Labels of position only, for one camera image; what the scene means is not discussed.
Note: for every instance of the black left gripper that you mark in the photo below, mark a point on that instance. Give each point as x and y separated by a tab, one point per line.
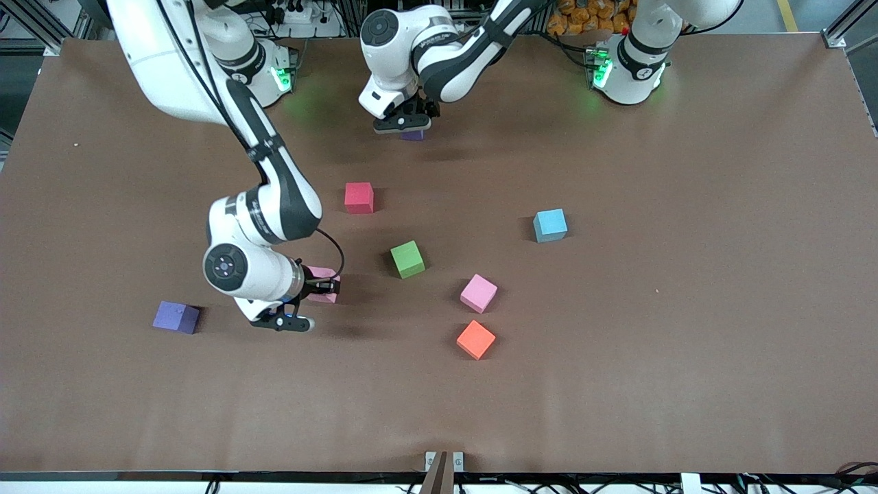
420	108

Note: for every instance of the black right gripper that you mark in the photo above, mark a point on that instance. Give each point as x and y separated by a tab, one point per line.
311	280

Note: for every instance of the pink foam cube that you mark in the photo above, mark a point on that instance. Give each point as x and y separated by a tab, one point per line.
479	293
326	270

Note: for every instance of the purple foam cube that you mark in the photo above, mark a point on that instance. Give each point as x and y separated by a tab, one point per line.
175	317
413	135

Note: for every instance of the red foam cube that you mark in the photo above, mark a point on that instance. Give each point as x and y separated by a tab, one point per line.
359	197

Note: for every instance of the blue foam cube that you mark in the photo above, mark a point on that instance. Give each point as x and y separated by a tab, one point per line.
550	225

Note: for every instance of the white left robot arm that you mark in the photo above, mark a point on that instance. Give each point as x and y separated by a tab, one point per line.
398	55

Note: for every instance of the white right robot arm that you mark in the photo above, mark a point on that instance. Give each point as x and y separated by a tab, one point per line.
274	206

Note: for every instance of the green foam cube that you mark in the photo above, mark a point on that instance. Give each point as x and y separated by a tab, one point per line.
407	259

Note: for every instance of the orange foam cube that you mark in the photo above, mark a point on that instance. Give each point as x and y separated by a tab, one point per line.
475	339

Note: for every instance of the power strip with black plugs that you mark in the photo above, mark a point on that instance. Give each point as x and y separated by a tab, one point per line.
291	12

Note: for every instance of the bag of orange fruit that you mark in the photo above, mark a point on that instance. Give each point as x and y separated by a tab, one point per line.
583	17

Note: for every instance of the brown angled strut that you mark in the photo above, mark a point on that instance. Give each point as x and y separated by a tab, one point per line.
436	477

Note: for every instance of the black table edge strip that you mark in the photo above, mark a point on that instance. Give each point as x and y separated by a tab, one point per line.
206	475

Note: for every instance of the table cover sheet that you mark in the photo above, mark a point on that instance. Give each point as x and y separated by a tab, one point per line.
686	377

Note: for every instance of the white table clamp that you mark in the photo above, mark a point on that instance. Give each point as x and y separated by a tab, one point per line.
691	484

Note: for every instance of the grey metal table bracket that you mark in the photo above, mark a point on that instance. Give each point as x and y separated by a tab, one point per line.
458	461

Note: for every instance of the aluminium frame profile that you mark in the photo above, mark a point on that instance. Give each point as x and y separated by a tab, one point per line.
58	31
838	39

